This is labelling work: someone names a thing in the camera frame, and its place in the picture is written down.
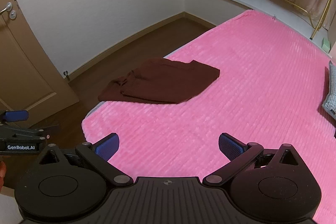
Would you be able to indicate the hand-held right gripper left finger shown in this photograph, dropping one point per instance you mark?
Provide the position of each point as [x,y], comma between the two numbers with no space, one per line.
[107,145]

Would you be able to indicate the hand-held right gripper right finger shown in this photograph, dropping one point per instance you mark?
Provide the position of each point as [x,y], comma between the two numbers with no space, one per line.
[229,146]

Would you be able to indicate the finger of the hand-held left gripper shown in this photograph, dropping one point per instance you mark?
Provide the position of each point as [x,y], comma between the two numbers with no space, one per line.
[16,116]
[29,132]

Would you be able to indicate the brown knit sweater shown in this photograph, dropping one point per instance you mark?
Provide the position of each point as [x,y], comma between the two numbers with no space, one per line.
[162,79]

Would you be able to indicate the person's left hand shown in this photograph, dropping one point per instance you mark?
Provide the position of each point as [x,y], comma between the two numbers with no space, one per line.
[2,174]

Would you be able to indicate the wooden door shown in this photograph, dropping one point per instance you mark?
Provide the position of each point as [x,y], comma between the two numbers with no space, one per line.
[23,69]

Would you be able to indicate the pink ribbed blanket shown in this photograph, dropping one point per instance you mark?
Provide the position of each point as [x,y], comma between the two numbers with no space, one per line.
[249,87]

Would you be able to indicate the metal door stopper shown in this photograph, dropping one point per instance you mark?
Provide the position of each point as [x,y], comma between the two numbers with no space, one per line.
[66,75]

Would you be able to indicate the silver door lock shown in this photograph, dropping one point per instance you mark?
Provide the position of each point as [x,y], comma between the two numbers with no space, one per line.
[12,15]

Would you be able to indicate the brown wooden baseboard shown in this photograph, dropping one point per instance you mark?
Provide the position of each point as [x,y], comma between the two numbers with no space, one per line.
[147,29]

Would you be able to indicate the small green box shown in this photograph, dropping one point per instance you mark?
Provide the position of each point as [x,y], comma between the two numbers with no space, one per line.
[326,44]

